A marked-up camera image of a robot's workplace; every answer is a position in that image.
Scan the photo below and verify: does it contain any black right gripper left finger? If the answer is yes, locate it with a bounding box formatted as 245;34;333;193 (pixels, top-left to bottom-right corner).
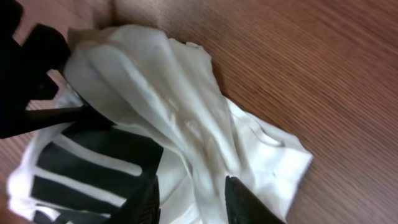
104;177;160;224

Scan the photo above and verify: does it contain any white t-shirt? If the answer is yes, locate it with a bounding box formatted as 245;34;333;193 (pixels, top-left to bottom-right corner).
7;25;312;223

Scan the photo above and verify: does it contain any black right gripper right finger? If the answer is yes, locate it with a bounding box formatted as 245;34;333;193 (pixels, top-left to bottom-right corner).
224;176;284;224

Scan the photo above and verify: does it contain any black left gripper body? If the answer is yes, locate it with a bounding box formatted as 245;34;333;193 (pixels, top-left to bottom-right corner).
1;0;113;139

